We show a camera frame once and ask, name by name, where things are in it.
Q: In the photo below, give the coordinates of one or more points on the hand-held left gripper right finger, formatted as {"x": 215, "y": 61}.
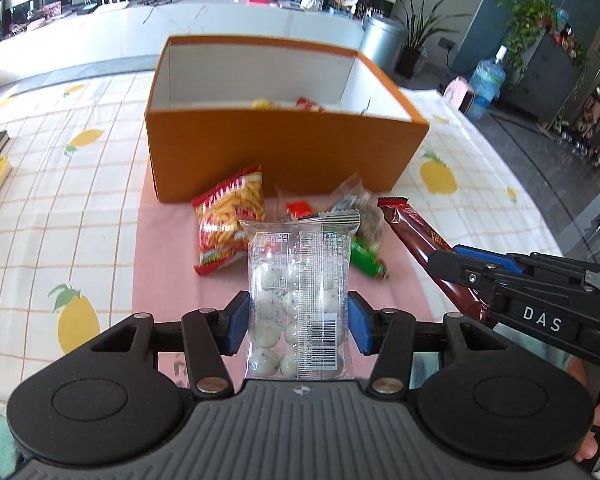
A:
{"x": 360, "y": 325}

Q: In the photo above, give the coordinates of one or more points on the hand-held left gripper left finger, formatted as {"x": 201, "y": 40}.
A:
{"x": 237, "y": 322}

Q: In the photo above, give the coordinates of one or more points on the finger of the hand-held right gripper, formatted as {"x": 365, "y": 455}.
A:
{"x": 495, "y": 260}
{"x": 457, "y": 270}

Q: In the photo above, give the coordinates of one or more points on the brown chocolate bar packet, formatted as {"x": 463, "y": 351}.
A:
{"x": 415, "y": 232}

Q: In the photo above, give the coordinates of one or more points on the clear packet of white balls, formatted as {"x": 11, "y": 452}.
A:
{"x": 295, "y": 280}

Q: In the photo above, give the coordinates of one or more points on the orange cardboard box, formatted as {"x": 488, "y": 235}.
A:
{"x": 280, "y": 155}

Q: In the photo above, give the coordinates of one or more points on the yellow green chips packet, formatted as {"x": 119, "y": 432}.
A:
{"x": 260, "y": 104}

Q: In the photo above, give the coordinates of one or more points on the red cartoon snack packet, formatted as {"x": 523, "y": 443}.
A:
{"x": 309, "y": 105}

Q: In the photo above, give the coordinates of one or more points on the small green snack packet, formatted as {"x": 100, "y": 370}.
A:
{"x": 369, "y": 261}

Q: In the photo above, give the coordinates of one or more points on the pink table mat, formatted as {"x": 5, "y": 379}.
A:
{"x": 165, "y": 260}

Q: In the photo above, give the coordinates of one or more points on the red yellow fries snack bag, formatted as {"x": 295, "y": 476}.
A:
{"x": 227, "y": 220}

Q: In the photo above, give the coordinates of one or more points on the clear packet of dark seeds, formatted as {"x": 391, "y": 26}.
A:
{"x": 362, "y": 210}

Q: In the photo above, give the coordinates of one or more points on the small red snack packet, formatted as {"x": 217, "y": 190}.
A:
{"x": 300, "y": 209}

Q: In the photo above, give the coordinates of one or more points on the pink space heater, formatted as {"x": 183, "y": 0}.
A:
{"x": 457, "y": 94}

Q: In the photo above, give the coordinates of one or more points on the blue water jug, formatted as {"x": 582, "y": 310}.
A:
{"x": 487, "y": 85}

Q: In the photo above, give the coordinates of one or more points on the grey blue sideboard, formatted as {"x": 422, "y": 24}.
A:
{"x": 545, "y": 85}

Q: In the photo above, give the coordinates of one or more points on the lemon print tablecloth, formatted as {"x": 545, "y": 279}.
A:
{"x": 80, "y": 210}

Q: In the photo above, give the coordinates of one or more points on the long leaf potted plant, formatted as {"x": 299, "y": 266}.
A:
{"x": 415, "y": 55}

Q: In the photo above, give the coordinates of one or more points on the trailing green pot plant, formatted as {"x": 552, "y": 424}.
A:
{"x": 525, "y": 25}

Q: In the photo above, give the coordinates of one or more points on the grey metal trash can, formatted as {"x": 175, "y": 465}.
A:
{"x": 382, "y": 42}

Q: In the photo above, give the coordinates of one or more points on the white marble media cabinet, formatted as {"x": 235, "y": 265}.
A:
{"x": 205, "y": 25}

